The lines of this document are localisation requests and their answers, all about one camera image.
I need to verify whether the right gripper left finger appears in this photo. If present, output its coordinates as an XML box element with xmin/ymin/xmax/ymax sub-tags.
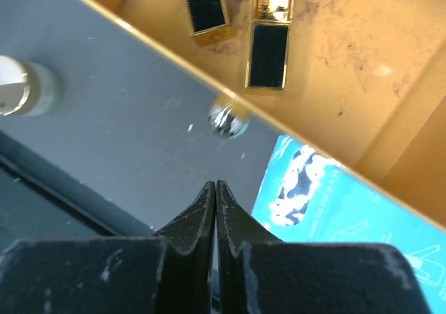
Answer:
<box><xmin>1</xmin><ymin>182</ymin><xmax>216</xmax><ymax>313</ymax></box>

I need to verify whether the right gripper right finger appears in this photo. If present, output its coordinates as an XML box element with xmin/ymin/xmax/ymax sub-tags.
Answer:
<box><xmin>216</xmin><ymin>180</ymin><xmax>430</xmax><ymax>313</ymax></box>

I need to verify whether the yellow drawer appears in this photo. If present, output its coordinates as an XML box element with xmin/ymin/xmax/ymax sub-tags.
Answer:
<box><xmin>80</xmin><ymin>0</ymin><xmax>445</xmax><ymax>228</ymax></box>

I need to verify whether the gold black eyeshadow palette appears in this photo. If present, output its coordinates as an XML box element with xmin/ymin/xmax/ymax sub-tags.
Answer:
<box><xmin>186</xmin><ymin>0</ymin><xmax>234</xmax><ymax>47</ymax></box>

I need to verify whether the teal plastic package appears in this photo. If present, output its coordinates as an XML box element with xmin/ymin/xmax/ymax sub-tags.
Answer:
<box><xmin>252</xmin><ymin>135</ymin><xmax>445</xmax><ymax>313</ymax></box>

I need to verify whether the round gold compact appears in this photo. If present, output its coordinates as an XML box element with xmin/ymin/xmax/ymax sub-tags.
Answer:
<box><xmin>1</xmin><ymin>55</ymin><xmax>63</xmax><ymax>116</ymax></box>

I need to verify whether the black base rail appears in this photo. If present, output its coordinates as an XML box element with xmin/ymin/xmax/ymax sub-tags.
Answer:
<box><xmin>1</xmin><ymin>132</ymin><xmax>154</xmax><ymax>237</ymax></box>

